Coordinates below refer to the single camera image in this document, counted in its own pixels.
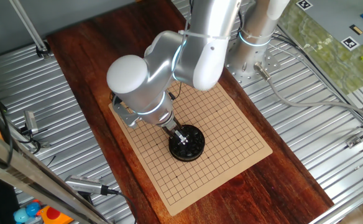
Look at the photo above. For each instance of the silver robot mounting plate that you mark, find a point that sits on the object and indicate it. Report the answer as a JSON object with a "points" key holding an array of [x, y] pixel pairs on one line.
{"points": [[271, 65]]}

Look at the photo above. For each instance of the ribbed silver exterior camera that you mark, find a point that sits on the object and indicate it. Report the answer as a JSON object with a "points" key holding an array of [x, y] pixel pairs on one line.
{"points": [[83, 184]]}

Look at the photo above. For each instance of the green patterned mat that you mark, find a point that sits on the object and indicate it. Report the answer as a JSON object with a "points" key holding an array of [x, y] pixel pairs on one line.
{"points": [[340, 65]]}

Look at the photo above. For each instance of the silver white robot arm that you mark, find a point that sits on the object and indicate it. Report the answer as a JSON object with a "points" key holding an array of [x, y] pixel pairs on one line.
{"points": [[138, 84]]}

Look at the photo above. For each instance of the wrist camera on silver bracket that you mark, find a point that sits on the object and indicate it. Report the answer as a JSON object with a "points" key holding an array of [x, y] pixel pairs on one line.
{"points": [[124, 113]]}

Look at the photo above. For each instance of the large aluminium frame beam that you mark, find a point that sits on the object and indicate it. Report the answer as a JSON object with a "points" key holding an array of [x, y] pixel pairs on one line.
{"points": [[29, 174]]}

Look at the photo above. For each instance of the grey board with markers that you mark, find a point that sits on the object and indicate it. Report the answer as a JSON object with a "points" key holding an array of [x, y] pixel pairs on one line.
{"points": [[333, 15]]}

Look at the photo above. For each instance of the dark red wooden plank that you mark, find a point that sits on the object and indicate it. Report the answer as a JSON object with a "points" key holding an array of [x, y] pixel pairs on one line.
{"points": [[88, 68]]}

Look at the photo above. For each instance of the beige go board mat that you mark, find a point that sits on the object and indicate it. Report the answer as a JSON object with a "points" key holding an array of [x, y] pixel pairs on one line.
{"points": [[225, 130]]}

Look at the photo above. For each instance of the small silver exterior camera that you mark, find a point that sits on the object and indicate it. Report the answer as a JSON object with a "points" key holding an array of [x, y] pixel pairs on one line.
{"points": [[31, 122]]}

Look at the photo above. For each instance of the black bowl of black stones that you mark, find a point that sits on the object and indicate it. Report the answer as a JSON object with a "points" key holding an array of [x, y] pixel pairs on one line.
{"points": [[194, 149]]}

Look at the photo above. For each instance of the orange box with red button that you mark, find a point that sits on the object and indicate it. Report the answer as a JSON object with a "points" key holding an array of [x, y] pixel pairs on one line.
{"points": [[52, 215]]}

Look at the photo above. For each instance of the aluminium camera stand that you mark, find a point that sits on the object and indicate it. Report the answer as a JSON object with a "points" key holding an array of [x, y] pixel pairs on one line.
{"points": [[16, 132]]}

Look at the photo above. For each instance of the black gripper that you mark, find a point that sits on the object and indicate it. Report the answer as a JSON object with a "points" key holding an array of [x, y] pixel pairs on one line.
{"points": [[172, 129]]}

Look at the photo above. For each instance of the blue plastic toy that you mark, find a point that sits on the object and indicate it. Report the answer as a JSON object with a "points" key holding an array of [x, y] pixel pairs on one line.
{"points": [[26, 213]]}

